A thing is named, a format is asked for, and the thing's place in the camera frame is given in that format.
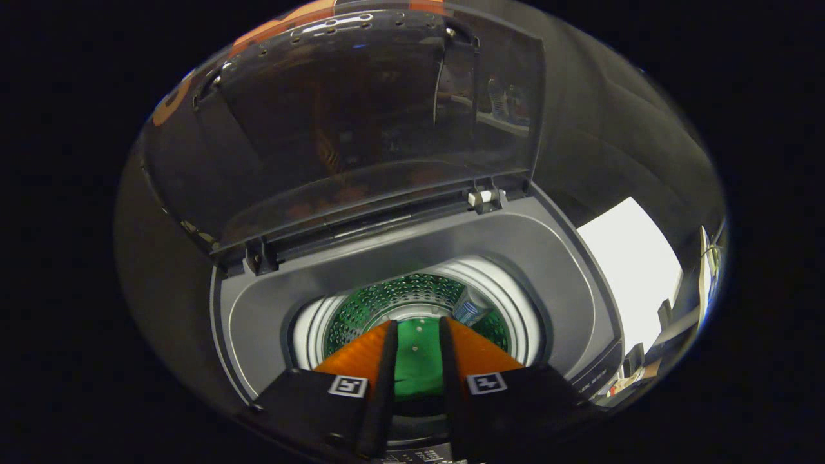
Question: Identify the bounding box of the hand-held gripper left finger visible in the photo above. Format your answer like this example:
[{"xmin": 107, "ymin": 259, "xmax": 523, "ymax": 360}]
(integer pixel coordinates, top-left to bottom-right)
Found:
[{"xmin": 251, "ymin": 320, "xmax": 399, "ymax": 461}]

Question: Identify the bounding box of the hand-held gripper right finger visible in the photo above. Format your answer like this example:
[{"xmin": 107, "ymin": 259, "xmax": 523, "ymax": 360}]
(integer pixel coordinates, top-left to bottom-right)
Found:
[{"xmin": 440, "ymin": 316, "xmax": 587, "ymax": 461}]

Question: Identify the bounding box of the green polo shirt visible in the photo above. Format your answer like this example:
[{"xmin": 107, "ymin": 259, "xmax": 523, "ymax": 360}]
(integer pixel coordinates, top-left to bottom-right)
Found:
[{"xmin": 394, "ymin": 319, "xmax": 445, "ymax": 397}]

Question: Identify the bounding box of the dark washing machine lid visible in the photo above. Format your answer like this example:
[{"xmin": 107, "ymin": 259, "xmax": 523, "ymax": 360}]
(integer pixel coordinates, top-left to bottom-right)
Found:
[{"xmin": 139, "ymin": 3, "xmax": 547, "ymax": 271}]

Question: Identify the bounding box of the white flat panel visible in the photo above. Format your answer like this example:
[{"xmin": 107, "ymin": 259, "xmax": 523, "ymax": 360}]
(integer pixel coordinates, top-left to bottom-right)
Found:
[{"xmin": 577, "ymin": 197, "xmax": 684, "ymax": 355}]

